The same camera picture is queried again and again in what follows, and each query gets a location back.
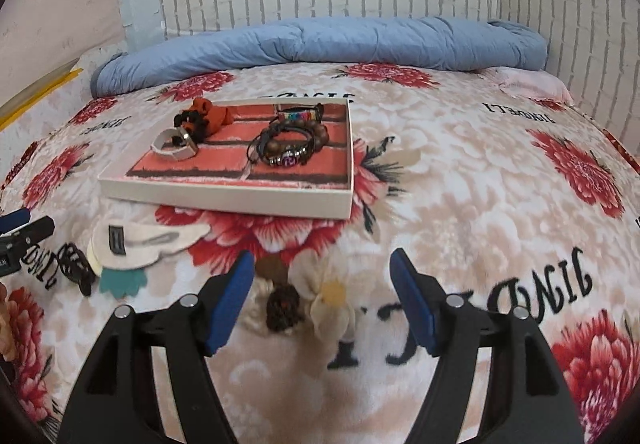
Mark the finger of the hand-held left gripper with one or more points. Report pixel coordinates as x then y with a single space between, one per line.
35 229
12 220

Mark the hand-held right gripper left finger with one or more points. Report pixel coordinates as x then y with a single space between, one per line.
230 304

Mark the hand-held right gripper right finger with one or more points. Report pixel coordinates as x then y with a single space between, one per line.
415 304

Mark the cream flower hair clip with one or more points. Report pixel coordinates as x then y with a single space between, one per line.
325 294

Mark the brick pattern tray box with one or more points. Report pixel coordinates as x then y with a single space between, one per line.
300 173

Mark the orange scrunchie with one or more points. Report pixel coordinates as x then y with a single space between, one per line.
212 116

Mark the rainbow beaded watch band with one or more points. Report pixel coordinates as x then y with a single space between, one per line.
297 115

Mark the black claw hair clip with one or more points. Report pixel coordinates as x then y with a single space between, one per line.
75 266

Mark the white teal felt hair clip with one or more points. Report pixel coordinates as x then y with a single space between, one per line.
145 244

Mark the red floral blanket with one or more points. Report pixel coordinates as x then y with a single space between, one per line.
450 204

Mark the yellow strip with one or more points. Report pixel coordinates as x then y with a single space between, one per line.
45 93

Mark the pink padded board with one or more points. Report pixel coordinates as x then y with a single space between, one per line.
55 23

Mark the pink pillow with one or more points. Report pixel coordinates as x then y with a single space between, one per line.
535 83

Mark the rolled blue duvet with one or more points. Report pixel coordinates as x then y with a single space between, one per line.
325 46

